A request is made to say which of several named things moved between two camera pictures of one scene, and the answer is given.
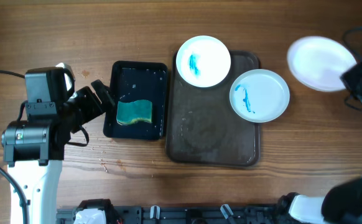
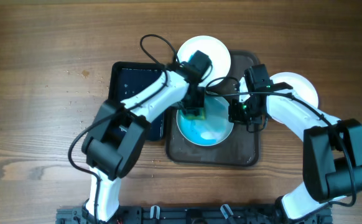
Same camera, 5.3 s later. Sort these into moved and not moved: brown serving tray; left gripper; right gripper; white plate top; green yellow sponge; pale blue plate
Moved: green yellow sponge; pale blue plate; left gripper; right gripper
Not moved: white plate top; brown serving tray
